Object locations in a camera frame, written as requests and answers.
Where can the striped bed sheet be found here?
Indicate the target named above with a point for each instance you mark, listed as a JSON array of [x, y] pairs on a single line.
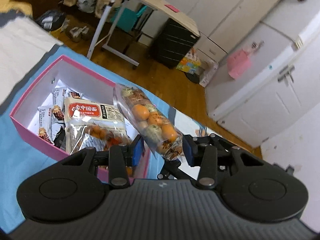
[[32, 66]]

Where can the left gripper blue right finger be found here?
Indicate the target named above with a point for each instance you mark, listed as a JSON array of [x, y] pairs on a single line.
[[200, 152]]

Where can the clear bag of round snacks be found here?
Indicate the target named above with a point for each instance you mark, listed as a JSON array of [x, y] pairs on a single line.
[[156, 129]]

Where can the black suitcase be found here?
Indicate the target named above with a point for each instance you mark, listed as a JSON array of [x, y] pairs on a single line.
[[171, 44]]

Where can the white paper bag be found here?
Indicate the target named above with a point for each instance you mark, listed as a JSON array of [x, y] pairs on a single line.
[[210, 67]]

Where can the teal shopping bag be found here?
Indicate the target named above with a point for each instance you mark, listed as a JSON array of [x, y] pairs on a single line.
[[128, 19]]

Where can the white door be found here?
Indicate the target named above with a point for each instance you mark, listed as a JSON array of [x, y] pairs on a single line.
[[281, 84]]

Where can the pink storage box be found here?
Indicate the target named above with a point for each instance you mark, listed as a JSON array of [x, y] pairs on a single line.
[[64, 72]]

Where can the snack bar packet in box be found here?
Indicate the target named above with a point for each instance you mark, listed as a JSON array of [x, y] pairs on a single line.
[[45, 123]]

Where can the pink hanging cloth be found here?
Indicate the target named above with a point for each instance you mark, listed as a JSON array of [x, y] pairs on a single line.
[[238, 63]]

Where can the beige instant noodle packet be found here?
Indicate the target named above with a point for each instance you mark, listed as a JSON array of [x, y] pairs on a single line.
[[80, 112]]

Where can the colourful gift bag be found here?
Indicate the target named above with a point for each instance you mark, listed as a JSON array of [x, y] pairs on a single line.
[[190, 62]]

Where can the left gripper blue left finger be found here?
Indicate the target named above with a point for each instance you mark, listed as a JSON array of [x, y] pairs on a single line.
[[121, 161]]

